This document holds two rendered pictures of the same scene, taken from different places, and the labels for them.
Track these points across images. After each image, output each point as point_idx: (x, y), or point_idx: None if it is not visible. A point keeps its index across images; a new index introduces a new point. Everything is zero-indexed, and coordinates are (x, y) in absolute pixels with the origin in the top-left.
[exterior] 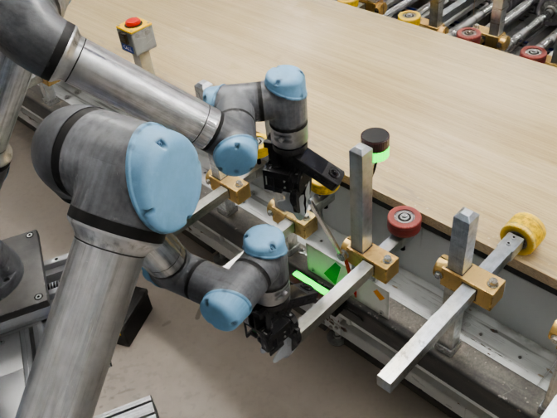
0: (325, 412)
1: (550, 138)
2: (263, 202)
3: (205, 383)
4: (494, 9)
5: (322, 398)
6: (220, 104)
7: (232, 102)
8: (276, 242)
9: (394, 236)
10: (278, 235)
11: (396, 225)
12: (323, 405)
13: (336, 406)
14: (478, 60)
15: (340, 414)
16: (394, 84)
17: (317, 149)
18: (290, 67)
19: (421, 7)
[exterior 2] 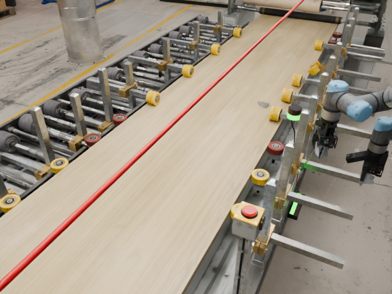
0: (268, 290)
1: (200, 114)
2: (223, 260)
3: None
4: (81, 121)
5: (260, 293)
6: (370, 100)
7: (367, 95)
8: (387, 116)
9: (280, 154)
10: (383, 116)
11: (283, 147)
12: (264, 291)
13: (262, 285)
14: (126, 133)
15: (265, 282)
16: (157, 160)
17: (236, 181)
18: (333, 81)
19: (12, 175)
